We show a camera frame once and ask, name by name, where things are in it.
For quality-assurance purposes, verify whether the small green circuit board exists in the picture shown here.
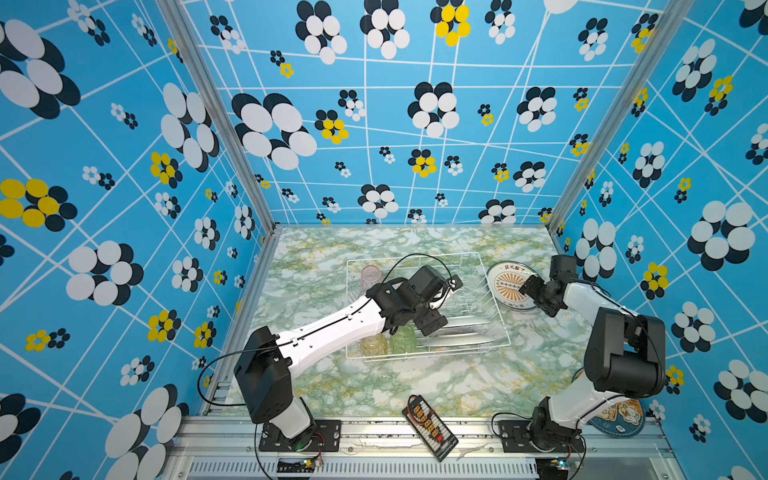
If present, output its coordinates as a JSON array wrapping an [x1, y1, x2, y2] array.
[[276, 458, 316, 475]]

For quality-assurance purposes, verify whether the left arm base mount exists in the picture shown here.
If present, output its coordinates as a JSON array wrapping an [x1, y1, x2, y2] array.
[[256, 419, 342, 453]]

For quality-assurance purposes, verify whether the aluminium front rail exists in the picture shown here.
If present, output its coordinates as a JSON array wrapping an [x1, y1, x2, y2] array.
[[161, 417, 684, 479]]

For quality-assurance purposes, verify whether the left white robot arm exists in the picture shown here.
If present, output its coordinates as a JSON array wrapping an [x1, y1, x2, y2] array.
[[233, 265, 463, 440]]

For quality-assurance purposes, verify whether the green transparent cup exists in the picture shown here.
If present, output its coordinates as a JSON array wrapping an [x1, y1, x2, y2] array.
[[389, 326, 418, 355]]

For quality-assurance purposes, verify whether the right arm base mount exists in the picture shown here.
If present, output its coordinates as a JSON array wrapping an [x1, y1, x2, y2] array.
[[494, 420, 585, 454]]

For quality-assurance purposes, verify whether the cartoon round mat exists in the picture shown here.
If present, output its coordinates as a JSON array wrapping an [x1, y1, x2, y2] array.
[[579, 399, 646, 438]]

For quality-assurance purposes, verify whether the large plain white plate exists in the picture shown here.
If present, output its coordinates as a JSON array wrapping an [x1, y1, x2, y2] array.
[[423, 333, 495, 348]]

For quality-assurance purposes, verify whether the white wire dish rack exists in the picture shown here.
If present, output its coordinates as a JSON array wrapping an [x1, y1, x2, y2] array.
[[346, 252, 510, 362]]

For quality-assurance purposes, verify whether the pink transparent plastic cup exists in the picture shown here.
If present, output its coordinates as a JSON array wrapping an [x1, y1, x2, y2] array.
[[360, 265, 384, 293]]

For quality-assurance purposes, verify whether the orange sunburst plate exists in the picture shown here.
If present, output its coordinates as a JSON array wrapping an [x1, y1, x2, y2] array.
[[486, 261, 536, 311]]

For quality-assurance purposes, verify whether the yellow transparent cup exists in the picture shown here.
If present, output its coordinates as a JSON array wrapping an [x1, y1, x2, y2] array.
[[360, 334, 390, 357]]

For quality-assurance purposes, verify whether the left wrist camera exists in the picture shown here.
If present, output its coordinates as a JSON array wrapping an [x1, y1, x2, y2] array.
[[447, 275, 463, 292]]

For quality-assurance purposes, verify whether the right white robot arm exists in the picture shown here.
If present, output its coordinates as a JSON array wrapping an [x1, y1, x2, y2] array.
[[520, 255, 667, 450]]

